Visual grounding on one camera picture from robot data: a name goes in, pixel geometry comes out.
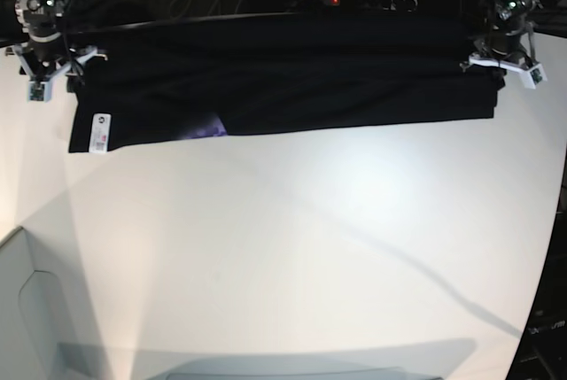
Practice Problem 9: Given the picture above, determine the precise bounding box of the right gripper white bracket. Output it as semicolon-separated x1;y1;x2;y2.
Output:
4;20;108;102

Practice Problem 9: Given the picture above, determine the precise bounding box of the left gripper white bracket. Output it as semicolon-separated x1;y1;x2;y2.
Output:
458;20;548;89

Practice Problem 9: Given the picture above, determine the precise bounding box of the black T-shirt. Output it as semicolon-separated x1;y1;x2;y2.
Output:
68;14;504;153

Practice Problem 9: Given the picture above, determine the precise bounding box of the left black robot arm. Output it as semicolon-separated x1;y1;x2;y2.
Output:
460;0;548;89

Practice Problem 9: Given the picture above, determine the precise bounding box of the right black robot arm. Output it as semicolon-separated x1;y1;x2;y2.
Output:
1;0;111;102

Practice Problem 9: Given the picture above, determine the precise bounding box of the white garment tag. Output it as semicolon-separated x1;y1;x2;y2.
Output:
89;113;112;154

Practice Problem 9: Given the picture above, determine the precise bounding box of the black power strip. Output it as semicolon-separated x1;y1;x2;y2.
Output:
299;0;419;12

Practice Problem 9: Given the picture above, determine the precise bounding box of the white tray at corner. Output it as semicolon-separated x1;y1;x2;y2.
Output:
1;227;136;379

